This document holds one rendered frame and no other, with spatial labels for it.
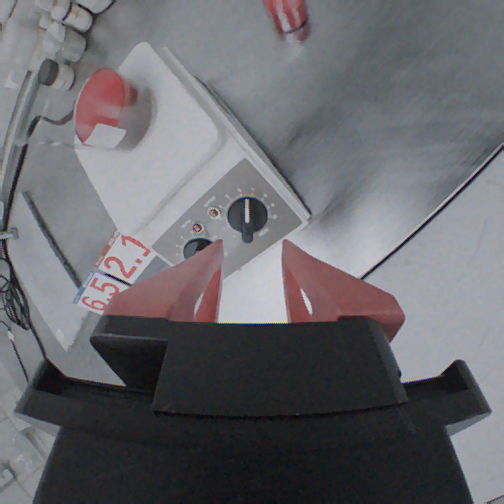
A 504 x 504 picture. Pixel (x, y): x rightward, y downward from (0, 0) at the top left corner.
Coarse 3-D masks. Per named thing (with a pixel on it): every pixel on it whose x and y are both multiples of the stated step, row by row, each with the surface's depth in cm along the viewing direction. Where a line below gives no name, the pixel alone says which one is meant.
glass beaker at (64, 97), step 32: (32, 64) 10; (64, 64) 8; (96, 64) 10; (32, 96) 11; (64, 96) 9; (96, 96) 10; (128, 96) 12; (32, 128) 11; (64, 128) 10; (96, 128) 12; (128, 128) 14
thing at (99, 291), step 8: (96, 280) 29; (104, 280) 30; (88, 288) 30; (96, 288) 30; (104, 288) 30; (112, 288) 31; (120, 288) 31; (88, 296) 31; (96, 296) 31; (104, 296) 31; (80, 304) 32; (88, 304) 32; (96, 304) 32; (104, 304) 33
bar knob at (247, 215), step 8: (240, 200) 18; (248, 200) 17; (256, 200) 18; (232, 208) 18; (240, 208) 18; (248, 208) 17; (256, 208) 18; (264, 208) 18; (232, 216) 18; (240, 216) 19; (248, 216) 17; (256, 216) 19; (264, 216) 19; (232, 224) 19; (240, 224) 19; (248, 224) 17; (256, 224) 19; (264, 224) 19; (240, 232) 19; (248, 232) 18; (248, 240) 18
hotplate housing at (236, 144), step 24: (168, 48) 17; (192, 72) 18; (216, 96) 20; (216, 120) 16; (240, 144) 16; (216, 168) 17; (264, 168) 17; (192, 192) 18; (288, 192) 18; (168, 216) 19; (144, 240) 20
